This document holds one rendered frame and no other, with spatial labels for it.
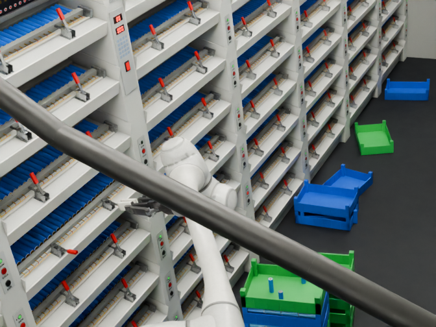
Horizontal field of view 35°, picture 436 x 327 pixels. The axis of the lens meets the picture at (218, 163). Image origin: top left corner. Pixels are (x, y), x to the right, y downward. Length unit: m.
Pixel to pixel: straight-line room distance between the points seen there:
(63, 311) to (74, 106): 0.66
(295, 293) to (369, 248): 0.95
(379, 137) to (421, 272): 1.37
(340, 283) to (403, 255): 2.96
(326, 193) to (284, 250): 3.27
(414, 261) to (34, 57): 2.19
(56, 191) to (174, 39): 0.78
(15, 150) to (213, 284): 0.65
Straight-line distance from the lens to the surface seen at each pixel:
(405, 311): 0.57
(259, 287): 2.74
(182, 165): 1.92
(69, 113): 2.10
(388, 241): 3.62
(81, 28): 2.15
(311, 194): 3.84
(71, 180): 2.15
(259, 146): 3.39
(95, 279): 2.38
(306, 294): 2.69
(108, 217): 2.32
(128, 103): 2.32
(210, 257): 1.81
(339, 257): 3.06
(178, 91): 2.61
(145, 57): 2.42
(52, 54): 2.02
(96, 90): 2.21
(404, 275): 3.41
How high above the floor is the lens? 2.16
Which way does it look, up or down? 29 degrees down
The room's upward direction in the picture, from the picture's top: 8 degrees counter-clockwise
